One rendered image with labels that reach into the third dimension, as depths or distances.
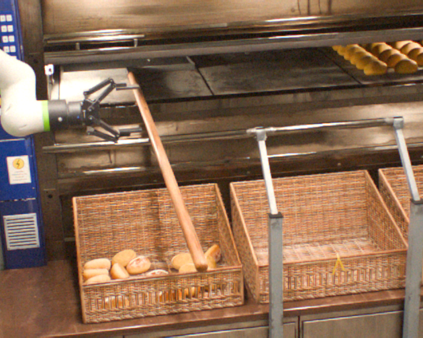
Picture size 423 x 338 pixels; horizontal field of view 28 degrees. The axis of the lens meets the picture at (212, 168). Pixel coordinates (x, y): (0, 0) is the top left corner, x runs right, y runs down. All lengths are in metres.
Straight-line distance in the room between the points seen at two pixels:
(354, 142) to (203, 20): 0.77
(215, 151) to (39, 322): 0.91
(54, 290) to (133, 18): 1.02
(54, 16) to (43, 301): 1.00
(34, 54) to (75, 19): 0.19
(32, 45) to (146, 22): 0.41
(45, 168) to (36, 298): 0.48
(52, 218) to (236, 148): 0.75
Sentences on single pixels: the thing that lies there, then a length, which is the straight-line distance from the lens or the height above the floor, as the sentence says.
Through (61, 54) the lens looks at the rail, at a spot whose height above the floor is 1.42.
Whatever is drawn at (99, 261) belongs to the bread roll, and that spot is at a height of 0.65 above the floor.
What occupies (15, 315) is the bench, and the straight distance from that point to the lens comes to 3.05.
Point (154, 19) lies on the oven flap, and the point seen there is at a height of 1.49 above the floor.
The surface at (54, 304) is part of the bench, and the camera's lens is 3.08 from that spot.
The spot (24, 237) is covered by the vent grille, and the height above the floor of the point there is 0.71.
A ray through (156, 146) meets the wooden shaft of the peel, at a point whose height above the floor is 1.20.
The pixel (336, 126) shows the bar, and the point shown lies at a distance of 2.92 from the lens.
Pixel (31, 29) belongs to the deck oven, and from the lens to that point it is 3.09.
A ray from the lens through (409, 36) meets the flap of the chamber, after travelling 3.18.
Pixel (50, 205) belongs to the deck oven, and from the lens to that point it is 3.29.
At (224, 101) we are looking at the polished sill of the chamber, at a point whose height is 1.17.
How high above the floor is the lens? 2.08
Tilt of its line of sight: 21 degrees down
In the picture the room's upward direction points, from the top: 2 degrees counter-clockwise
